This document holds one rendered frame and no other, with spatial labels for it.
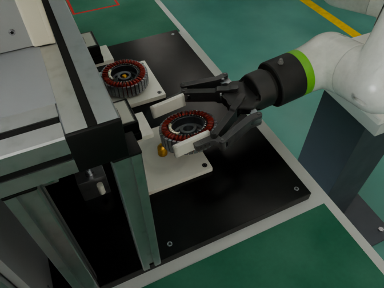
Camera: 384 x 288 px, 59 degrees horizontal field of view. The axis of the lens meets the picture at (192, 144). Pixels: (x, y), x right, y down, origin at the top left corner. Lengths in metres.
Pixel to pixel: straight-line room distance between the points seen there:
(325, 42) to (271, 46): 1.78
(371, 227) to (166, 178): 1.14
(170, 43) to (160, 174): 0.47
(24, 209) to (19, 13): 0.18
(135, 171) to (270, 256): 0.34
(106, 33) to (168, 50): 0.23
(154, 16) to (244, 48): 1.31
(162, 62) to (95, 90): 0.63
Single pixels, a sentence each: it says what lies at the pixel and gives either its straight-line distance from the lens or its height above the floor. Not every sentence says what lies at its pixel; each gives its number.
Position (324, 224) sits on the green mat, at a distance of 0.67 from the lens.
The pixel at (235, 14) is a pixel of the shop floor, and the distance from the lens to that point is 2.83.
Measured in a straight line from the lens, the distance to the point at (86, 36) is 0.78.
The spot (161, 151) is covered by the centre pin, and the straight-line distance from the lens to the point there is 0.66.
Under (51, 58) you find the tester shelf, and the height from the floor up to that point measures 1.12.
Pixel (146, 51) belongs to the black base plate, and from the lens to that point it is 0.98.
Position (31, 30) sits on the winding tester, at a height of 1.13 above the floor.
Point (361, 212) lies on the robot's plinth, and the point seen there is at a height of 0.02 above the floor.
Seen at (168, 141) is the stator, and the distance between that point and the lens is 0.61.
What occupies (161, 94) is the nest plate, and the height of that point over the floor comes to 0.78.
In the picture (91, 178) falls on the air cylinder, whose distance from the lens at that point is 0.62.
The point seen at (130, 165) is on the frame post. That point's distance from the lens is 0.36.
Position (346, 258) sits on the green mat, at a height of 0.75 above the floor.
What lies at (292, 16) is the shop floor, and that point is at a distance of 2.88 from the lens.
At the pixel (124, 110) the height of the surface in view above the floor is 0.92.
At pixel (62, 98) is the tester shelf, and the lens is 0.31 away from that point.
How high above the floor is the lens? 1.31
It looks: 49 degrees down
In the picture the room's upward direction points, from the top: straight up
